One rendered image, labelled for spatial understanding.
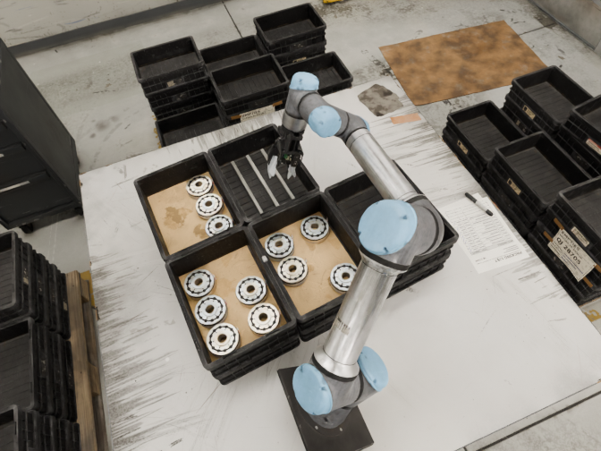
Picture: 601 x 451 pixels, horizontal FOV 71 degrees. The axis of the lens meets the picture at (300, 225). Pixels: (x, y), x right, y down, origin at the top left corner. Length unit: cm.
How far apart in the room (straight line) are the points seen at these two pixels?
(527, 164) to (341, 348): 177
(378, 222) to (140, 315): 106
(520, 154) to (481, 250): 94
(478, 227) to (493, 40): 243
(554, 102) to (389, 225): 216
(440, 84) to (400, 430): 260
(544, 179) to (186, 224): 178
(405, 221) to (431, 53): 296
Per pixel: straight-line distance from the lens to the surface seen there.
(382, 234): 88
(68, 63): 432
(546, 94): 297
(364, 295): 94
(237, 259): 152
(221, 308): 142
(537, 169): 252
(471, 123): 281
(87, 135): 352
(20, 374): 223
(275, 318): 137
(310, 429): 124
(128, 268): 179
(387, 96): 221
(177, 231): 164
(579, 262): 224
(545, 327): 168
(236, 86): 269
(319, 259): 148
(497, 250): 176
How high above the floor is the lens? 213
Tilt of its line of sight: 57 degrees down
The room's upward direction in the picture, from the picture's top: 7 degrees counter-clockwise
